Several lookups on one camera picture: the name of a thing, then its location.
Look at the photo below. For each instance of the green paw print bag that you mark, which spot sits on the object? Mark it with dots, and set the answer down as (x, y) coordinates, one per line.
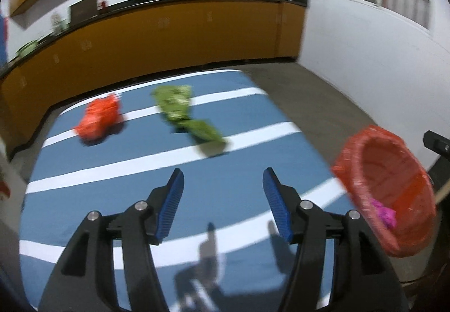
(175, 104)

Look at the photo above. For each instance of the magenta plastic bag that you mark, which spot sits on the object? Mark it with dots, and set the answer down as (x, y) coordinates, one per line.
(388, 216)

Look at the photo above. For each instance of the green pot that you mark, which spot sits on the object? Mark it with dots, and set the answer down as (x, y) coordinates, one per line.
(27, 48)

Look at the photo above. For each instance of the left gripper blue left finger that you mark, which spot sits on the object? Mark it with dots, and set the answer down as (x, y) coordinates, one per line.
(171, 196)

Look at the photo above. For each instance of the red lined trash basket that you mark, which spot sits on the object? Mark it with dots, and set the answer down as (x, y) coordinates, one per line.
(376, 164)

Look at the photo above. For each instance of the orange lower kitchen cabinets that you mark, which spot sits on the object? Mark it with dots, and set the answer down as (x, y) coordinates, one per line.
(137, 42)

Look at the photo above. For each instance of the dark cutting board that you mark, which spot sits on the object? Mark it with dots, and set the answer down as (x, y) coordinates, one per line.
(83, 10)

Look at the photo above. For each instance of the glass jar on counter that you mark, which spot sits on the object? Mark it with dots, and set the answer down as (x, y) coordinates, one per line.
(59, 25)

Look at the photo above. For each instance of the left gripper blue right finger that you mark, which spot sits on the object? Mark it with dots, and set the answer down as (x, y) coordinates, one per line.
(282, 215)

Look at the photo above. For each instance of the purple blue hanging cloth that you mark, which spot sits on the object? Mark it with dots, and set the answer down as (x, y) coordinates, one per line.
(3, 41)

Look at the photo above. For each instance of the small red bag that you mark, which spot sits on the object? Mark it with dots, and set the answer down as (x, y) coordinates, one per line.
(100, 115)

